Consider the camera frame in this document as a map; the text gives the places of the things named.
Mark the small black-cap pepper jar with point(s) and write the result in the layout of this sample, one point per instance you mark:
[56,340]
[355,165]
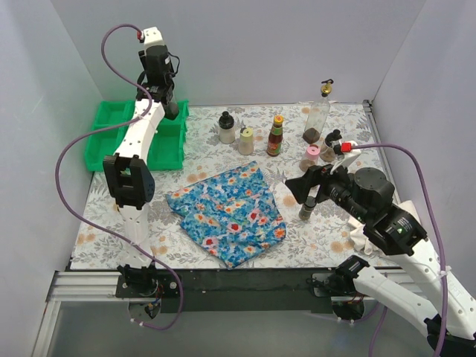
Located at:
[307,208]

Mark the pink-cap spice shaker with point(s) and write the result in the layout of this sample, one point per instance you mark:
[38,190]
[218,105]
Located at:
[310,157]

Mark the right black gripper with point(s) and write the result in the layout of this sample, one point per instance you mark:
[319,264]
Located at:
[320,182]

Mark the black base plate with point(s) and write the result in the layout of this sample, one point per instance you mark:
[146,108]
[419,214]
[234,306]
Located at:
[240,289]

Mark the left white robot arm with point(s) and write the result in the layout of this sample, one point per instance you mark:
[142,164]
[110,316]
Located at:
[128,177]

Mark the black-cap white powder shaker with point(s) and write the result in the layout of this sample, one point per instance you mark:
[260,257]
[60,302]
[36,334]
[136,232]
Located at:
[226,128]

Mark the green plastic compartment bin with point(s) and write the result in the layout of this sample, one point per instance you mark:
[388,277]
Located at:
[159,141]

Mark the black-cap glass spice jar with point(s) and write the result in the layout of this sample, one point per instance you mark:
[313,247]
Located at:
[327,153]

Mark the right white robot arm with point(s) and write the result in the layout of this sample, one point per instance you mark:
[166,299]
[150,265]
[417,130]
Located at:
[367,196]

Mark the yellow-cap spice shaker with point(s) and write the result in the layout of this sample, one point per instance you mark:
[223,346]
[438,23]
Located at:
[246,141]

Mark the red sauce bottle right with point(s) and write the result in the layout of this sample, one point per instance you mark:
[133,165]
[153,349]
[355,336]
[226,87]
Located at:
[275,137]

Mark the blue floral cloth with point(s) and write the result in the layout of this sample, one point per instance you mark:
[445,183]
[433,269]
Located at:
[231,215]

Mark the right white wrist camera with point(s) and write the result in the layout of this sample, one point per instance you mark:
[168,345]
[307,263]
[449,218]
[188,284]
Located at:
[346,153]

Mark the white crumpled cloth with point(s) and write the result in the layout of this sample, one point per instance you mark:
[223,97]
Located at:
[360,233]

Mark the tall oil bottle right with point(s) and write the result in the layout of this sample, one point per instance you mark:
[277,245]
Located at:
[318,114]

